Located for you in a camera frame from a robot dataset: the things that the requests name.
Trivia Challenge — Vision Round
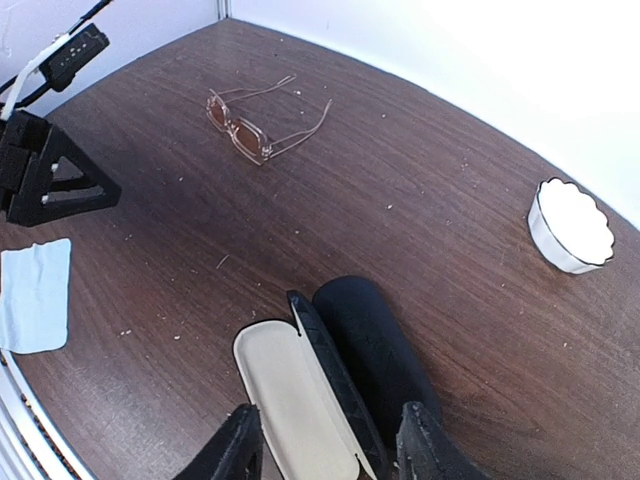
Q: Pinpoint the white scalloped ceramic dish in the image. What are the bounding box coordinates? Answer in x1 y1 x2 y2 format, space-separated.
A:
527 177 615 275

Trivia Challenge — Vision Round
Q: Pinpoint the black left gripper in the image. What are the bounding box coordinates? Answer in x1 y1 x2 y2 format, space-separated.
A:
1 110 121 226

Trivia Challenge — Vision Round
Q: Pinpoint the black woven glasses case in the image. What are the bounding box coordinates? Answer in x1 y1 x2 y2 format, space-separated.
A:
233 290 391 479

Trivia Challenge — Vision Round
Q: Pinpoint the aluminium left corner post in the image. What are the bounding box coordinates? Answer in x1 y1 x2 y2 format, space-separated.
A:
215 0 232 21

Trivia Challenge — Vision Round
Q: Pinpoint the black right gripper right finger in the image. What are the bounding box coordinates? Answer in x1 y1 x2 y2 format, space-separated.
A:
396 402 490 480

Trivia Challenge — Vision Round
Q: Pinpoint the light blue cloth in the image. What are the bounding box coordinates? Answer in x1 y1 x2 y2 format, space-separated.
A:
1 238 71 354

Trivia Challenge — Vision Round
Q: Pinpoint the aluminium front frame rail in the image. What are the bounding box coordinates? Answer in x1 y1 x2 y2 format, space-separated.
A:
1 350 95 479

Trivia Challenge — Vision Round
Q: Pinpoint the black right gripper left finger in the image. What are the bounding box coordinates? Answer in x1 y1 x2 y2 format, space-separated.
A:
174 404 264 480

